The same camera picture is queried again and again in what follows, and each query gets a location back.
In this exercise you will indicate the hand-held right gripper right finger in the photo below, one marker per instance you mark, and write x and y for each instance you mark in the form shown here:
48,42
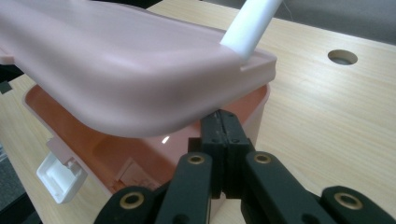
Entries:
235,149

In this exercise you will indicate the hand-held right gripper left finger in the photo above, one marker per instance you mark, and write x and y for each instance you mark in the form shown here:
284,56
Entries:
216,146

